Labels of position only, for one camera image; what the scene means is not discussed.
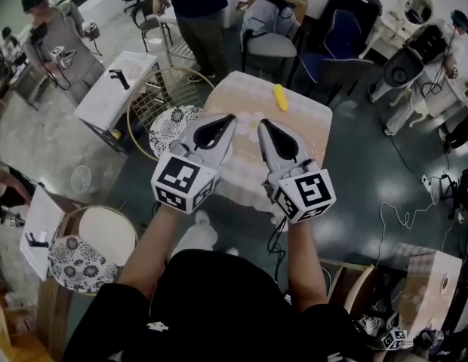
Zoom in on white carved stool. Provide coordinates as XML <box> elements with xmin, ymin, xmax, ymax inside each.
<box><xmin>388</xmin><ymin>84</ymin><xmax>431</xmax><ymax>128</ymax></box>

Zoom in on white vanity table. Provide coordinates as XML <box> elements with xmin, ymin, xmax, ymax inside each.
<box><xmin>359</xmin><ymin>0</ymin><xmax>436</xmax><ymax>60</ymax></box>

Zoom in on white floor cable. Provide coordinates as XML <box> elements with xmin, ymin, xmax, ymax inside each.
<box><xmin>376</xmin><ymin>186</ymin><xmax>458</xmax><ymax>268</ymax></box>

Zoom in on gold wire chair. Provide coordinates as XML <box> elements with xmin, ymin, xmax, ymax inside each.
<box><xmin>48</xmin><ymin>204</ymin><xmax>140</xmax><ymax>297</ymax></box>
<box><xmin>127</xmin><ymin>67</ymin><xmax>216</xmax><ymax>161</ymax></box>

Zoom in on dark gray shell chair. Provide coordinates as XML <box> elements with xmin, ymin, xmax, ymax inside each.
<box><xmin>319</xmin><ymin>56</ymin><xmax>375</xmax><ymax>94</ymax></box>

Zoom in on floral round cushion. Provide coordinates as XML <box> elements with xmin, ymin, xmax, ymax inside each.
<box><xmin>48</xmin><ymin>235</ymin><xmax>120</xmax><ymax>294</ymax></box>
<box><xmin>148</xmin><ymin>105</ymin><xmax>203</xmax><ymax>160</ymax></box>

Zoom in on person's left forearm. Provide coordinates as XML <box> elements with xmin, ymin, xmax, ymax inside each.
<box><xmin>116</xmin><ymin>201</ymin><xmax>197</xmax><ymax>302</ymax></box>

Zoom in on yellow banana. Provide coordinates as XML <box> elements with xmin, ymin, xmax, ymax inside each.
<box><xmin>272</xmin><ymin>84</ymin><xmax>290</xmax><ymax>113</ymax></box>

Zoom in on black suitcase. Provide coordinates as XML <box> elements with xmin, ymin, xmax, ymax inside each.
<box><xmin>316</xmin><ymin>0</ymin><xmax>383</xmax><ymax>52</ymax></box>

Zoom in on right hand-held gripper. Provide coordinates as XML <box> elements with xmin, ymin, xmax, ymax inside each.
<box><xmin>257</xmin><ymin>118</ymin><xmax>337</xmax><ymax>224</ymax></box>

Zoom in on person's right forearm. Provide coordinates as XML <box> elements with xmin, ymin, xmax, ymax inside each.
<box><xmin>285</xmin><ymin>216</ymin><xmax>330</xmax><ymax>314</ymax></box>

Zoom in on beige flower tablecloth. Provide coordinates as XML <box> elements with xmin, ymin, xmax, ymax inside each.
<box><xmin>202</xmin><ymin>70</ymin><xmax>333</xmax><ymax>226</ymax></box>

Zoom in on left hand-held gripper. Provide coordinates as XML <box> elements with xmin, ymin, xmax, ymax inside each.
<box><xmin>150</xmin><ymin>113</ymin><xmax>239</xmax><ymax>215</ymax></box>

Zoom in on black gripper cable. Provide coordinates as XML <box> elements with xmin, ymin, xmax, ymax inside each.
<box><xmin>266</xmin><ymin>216</ymin><xmax>292</xmax><ymax>268</ymax></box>

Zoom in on black faucet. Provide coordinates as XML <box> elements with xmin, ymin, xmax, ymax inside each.
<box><xmin>108</xmin><ymin>69</ymin><xmax>131</xmax><ymax>91</ymax></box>
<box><xmin>24</xmin><ymin>232</ymin><xmax>50</xmax><ymax>249</ymax></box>

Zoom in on person's light trousers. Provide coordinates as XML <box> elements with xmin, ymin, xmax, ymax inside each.
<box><xmin>169</xmin><ymin>209</ymin><xmax>241</xmax><ymax>259</ymax></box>

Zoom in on person's black shirt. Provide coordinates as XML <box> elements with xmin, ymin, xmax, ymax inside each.
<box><xmin>63</xmin><ymin>248</ymin><xmax>375</xmax><ymax>362</ymax></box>

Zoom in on blue chair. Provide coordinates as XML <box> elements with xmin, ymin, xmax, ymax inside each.
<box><xmin>294</xmin><ymin>8</ymin><xmax>375</xmax><ymax>90</ymax></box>

